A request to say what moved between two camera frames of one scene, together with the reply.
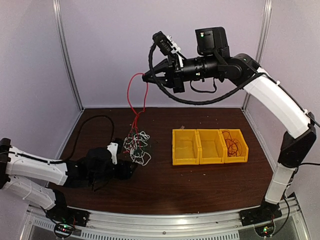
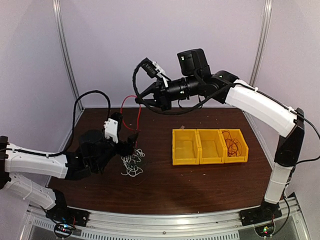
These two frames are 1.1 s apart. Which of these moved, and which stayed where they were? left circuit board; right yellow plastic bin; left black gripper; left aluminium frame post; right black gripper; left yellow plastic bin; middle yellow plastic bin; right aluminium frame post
Moved: left black gripper; right black gripper
Stayed: right yellow plastic bin; left aluminium frame post; left circuit board; right aluminium frame post; left yellow plastic bin; middle yellow plastic bin
